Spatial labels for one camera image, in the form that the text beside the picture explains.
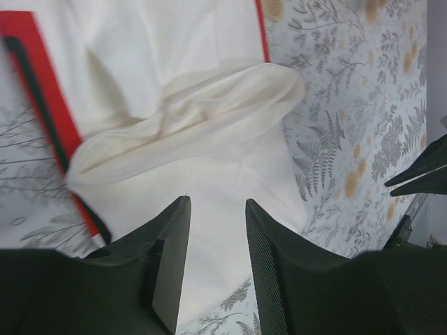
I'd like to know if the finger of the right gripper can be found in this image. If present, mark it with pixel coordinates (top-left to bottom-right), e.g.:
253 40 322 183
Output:
385 135 446 187
390 170 446 196

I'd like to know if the floral table mat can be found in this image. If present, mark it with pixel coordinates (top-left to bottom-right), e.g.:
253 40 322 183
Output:
1 1 427 334

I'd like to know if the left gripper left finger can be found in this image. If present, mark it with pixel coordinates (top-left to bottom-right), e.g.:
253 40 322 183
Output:
1 196 191 334

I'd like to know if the white t shirt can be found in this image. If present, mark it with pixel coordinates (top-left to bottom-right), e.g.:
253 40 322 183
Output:
1 1 307 329

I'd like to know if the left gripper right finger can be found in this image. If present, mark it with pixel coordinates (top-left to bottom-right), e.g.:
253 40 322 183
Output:
246 200 446 334

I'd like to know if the aluminium frame rail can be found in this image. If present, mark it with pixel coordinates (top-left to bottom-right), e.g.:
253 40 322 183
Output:
383 194 428 249

